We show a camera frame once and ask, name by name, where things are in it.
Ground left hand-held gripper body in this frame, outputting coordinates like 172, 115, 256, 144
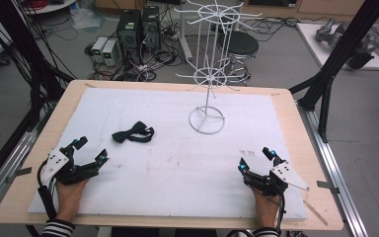
40, 146, 101, 187

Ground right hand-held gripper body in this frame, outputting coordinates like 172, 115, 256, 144
243, 160, 311, 198

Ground black bow tie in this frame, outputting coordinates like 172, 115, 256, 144
111, 120, 156, 144

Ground white wire display rack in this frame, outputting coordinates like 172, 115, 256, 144
173, 0, 265, 135

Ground person's left hand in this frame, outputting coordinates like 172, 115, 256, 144
55, 178, 91, 223

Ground person's right hand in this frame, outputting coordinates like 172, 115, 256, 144
253, 187, 281, 229

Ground thin wooden stick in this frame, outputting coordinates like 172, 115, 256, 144
303, 199, 329, 227

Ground white foam mat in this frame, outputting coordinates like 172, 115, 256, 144
27, 86, 309, 222

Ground grey bench power supply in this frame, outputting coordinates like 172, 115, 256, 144
101, 39, 118, 67
91, 36, 109, 63

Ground black round stool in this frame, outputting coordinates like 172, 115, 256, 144
216, 30, 261, 85

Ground white floor board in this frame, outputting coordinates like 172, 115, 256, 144
295, 22, 379, 72

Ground large black computer tower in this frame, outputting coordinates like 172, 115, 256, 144
115, 9, 143, 53

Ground clear plastic bag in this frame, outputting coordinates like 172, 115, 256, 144
69, 7, 108, 32

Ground slim black computer tower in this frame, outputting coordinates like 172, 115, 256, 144
140, 5, 162, 52

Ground round white table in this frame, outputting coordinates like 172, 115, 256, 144
22, 0, 78, 16

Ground white table leg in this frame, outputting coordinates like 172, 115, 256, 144
178, 0, 194, 61

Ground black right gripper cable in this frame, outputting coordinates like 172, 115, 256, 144
274, 192, 287, 237

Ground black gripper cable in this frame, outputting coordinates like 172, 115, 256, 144
274, 192, 287, 237
37, 159, 59, 237

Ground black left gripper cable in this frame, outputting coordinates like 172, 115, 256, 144
37, 159, 59, 237

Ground aluminium side rail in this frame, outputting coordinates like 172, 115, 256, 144
296, 100, 369, 237
0, 108, 52, 225

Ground tangle of floor cables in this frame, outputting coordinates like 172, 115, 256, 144
84, 19, 187, 83

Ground black metal frame post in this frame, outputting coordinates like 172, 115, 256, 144
0, 0, 77, 196
288, 0, 379, 144

